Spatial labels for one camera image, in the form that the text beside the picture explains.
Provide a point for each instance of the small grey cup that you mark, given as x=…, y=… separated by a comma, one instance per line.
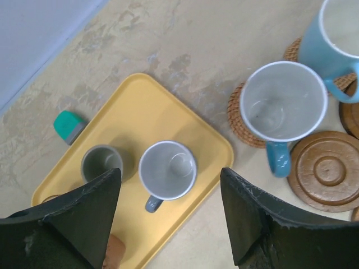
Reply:
x=98, y=160

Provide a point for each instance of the green whiteboard eraser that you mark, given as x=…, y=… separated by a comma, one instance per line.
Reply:
x=68, y=126

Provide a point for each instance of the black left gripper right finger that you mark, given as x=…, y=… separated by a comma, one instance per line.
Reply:
x=267, y=232

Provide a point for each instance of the light blue mug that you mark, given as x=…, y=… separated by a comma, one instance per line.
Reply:
x=330, y=45

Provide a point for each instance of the plain orange wooden coaster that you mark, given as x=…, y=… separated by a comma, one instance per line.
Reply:
x=355, y=214

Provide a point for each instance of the woven rattan coaster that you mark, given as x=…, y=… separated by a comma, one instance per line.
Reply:
x=343, y=82
x=236, y=122

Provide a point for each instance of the pink handled mug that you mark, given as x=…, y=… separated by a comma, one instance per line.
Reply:
x=114, y=253

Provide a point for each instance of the dark ringed wooden coaster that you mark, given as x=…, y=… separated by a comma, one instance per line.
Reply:
x=324, y=171

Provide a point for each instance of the yellow plastic tray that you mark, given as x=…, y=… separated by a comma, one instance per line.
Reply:
x=140, y=113

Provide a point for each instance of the small orange cup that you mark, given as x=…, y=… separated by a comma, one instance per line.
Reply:
x=50, y=198

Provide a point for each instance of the blue grey mug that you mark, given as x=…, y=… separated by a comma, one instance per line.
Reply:
x=168, y=171

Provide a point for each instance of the dark teal floral mug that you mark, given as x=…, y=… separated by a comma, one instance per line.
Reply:
x=282, y=102

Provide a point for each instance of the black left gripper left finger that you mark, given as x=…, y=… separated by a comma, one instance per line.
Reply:
x=69, y=231

